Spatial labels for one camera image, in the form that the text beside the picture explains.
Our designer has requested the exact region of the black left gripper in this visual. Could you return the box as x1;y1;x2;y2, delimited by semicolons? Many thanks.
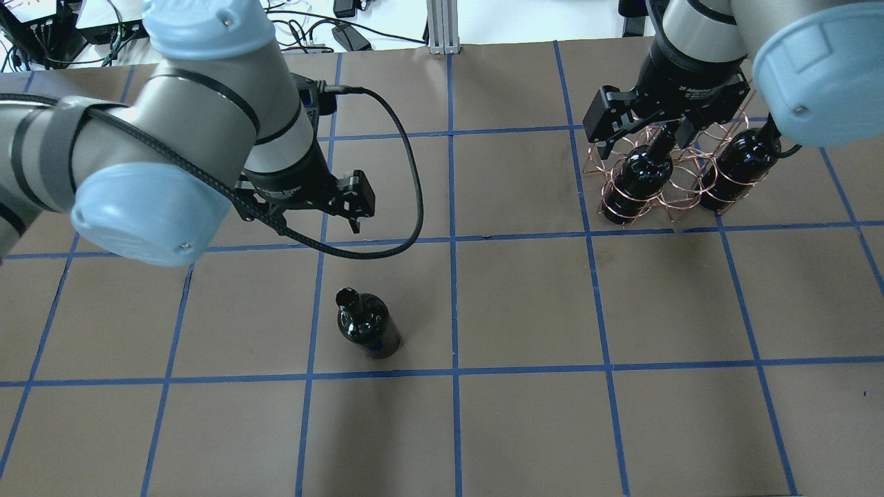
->
235;142;376;235

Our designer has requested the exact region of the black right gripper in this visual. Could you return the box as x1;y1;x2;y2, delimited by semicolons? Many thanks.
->
583;41;749;150

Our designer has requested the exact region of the dark wine bottle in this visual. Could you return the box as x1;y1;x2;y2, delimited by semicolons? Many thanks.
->
601;122;680;226
335;287;402;360

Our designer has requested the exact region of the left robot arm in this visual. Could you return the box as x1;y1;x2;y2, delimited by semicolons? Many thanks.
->
2;1;376;266

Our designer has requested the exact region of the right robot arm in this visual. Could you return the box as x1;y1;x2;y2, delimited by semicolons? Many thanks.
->
583;1;883;155

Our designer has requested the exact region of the dark wine bottle in basket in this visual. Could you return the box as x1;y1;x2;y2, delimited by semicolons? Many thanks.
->
601;122;680;226

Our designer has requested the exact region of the black power adapter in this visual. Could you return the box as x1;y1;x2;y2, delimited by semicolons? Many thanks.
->
331;24;373;52

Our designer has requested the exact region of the copper wire wine basket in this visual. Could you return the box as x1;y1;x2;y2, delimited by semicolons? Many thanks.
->
582;79;773;229

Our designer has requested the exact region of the aluminium frame post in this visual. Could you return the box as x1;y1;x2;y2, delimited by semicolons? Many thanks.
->
426;0;461;55

